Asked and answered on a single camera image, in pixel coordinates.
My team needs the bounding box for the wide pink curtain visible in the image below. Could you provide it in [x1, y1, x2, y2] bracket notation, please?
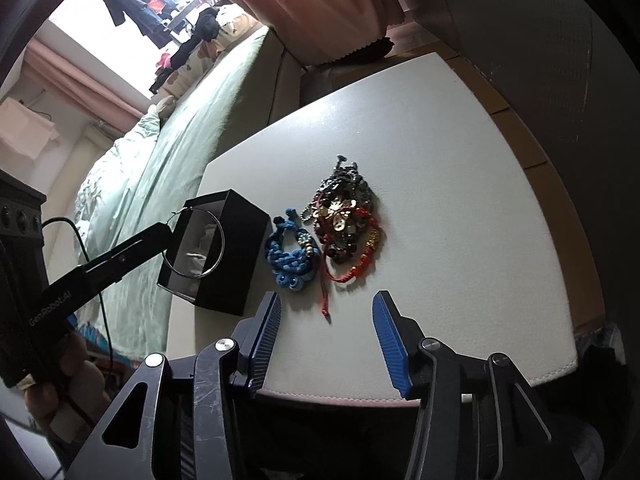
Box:
[220, 0, 431, 66]

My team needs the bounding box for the pile of dark bead jewelry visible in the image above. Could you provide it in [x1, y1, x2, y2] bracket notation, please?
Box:
[300, 155, 376, 266]

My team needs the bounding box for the thin black cable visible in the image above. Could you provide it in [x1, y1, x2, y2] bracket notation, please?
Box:
[40, 217, 116, 376]

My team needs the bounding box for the blue braided bracelet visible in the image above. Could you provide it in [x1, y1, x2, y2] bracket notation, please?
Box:
[264, 207, 317, 293]

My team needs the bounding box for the colourful patterned bed sheet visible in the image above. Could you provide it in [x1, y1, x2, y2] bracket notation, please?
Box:
[75, 320, 146, 376]

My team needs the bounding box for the printed beige window cushion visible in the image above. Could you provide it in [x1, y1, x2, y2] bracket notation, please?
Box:
[165, 10, 261, 101]

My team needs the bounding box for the pile of clothes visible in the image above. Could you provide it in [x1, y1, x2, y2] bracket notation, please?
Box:
[150, 2, 226, 93]

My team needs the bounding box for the green bed blanket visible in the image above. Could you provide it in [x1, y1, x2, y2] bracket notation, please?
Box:
[75, 25, 273, 361]

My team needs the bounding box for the red cord bracelet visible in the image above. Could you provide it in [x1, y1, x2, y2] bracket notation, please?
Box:
[317, 205, 386, 317]

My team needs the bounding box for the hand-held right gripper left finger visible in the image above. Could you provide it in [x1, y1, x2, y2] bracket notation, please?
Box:
[65, 290, 283, 480]

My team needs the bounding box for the silver hoop bangle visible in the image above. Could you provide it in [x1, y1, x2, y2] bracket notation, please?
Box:
[164, 208, 226, 278]

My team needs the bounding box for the white bedside table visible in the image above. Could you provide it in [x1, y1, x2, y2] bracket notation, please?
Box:
[165, 52, 583, 403]

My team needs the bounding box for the person's left hand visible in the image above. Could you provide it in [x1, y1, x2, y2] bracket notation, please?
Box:
[22, 330, 113, 443]

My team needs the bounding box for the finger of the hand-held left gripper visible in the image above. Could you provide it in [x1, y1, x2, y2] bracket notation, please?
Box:
[77, 222, 177, 306]

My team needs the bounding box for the printed light green quilt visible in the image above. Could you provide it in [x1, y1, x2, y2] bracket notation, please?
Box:
[75, 105, 166, 241]

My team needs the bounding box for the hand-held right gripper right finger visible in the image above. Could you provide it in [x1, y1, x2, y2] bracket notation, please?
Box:
[371, 290, 586, 480]

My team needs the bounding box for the dark brown wardrobe panel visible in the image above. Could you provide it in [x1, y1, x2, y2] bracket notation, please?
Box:
[390, 0, 640, 311]

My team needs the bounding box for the narrow pink curtain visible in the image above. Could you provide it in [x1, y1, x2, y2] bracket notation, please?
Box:
[25, 40, 146, 136]

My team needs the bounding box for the black jewelry box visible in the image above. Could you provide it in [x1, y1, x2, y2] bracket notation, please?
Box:
[156, 189, 271, 317]

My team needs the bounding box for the beige hanging cloth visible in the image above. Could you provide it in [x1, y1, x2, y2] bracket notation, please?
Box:
[0, 97, 61, 161]

